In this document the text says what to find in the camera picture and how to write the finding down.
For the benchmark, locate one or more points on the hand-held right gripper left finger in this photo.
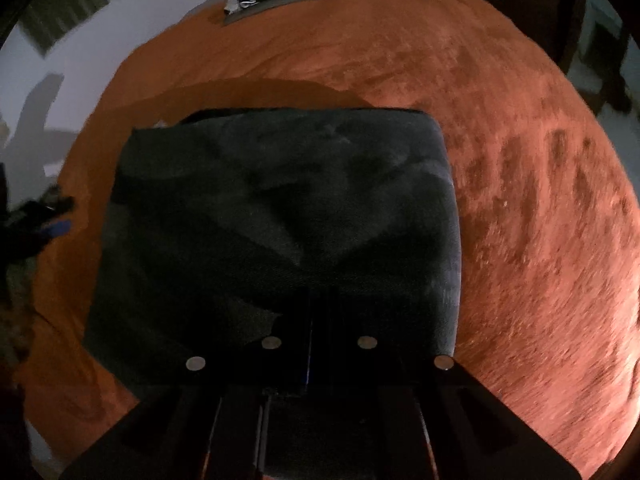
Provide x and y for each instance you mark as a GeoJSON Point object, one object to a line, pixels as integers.
{"type": "Point", "coordinates": [292, 365]}

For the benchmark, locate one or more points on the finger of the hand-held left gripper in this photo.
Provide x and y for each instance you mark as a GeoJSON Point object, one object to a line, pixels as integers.
{"type": "Point", "coordinates": [50, 205]}
{"type": "Point", "coordinates": [55, 230]}

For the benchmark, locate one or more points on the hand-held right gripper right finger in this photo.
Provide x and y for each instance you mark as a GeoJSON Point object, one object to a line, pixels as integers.
{"type": "Point", "coordinates": [350, 365]}

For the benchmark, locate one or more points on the dark grey jeans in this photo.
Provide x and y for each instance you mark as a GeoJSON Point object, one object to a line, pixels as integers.
{"type": "Point", "coordinates": [275, 185]}

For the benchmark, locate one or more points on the olive grey garment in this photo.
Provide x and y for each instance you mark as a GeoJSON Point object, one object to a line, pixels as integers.
{"type": "Point", "coordinates": [17, 310]}

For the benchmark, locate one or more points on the orange blanket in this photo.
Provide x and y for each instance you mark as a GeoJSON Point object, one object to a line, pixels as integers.
{"type": "Point", "coordinates": [500, 210]}

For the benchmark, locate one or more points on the dark wooden chair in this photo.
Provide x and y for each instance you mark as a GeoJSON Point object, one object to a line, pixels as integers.
{"type": "Point", "coordinates": [612, 60]}

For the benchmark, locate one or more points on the dark wooden wardrobe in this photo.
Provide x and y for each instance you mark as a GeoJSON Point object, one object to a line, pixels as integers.
{"type": "Point", "coordinates": [530, 5]}

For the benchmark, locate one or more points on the wall vent grille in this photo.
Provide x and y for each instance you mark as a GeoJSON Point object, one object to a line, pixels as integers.
{"type": "Point", "coordinates": [62, 7]}

